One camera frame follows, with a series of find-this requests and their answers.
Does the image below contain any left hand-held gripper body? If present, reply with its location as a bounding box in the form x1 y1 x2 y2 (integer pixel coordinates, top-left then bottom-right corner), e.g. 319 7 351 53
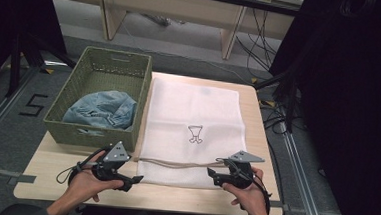
90 139 132 184

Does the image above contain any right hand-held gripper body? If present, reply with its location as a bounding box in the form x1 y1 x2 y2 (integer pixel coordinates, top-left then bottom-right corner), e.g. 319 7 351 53
220 149 266 192

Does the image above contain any blue denim garment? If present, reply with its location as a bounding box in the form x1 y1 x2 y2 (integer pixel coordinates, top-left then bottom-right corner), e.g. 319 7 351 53
61 87 139 139

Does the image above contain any white mesh laundry bag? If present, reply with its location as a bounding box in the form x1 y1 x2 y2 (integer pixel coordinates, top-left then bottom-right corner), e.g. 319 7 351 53
135 75 252 193

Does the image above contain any green woven basket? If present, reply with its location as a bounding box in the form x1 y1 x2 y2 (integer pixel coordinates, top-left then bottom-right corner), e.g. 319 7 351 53
41 43 155 153

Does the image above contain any person's right hand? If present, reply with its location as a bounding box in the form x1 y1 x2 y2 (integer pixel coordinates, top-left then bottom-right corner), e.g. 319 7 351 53
220 165 273 215

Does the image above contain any person's left hand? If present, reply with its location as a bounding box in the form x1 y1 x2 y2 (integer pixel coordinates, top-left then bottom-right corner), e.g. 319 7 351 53
66 148 127 207

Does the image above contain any grey floor strip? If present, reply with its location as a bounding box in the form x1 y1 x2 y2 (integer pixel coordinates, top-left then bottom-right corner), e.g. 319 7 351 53
268 200 321 215
0 165 38 188

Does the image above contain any black tripod stand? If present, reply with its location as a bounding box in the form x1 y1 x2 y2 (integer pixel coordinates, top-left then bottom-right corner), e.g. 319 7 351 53
7 30 79 101
251 67 299 134

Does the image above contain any black curtain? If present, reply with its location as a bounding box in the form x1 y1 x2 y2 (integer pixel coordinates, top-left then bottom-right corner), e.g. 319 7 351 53
260 0 381 215
0 0 71 98

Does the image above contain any grey power strip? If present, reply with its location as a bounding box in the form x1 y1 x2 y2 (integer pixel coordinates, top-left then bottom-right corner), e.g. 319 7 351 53
139 13 187 29

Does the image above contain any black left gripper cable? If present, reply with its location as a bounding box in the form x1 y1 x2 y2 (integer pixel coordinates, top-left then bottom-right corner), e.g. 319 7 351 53
56 144 111 188

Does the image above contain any metal floor rail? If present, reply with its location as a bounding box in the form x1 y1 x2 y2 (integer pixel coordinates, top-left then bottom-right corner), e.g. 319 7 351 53
0 64 39 156
276 126 332 215

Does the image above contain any bundle of black floor cables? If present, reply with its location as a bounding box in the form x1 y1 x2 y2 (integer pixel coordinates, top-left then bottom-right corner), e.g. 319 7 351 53
232 6 283 82

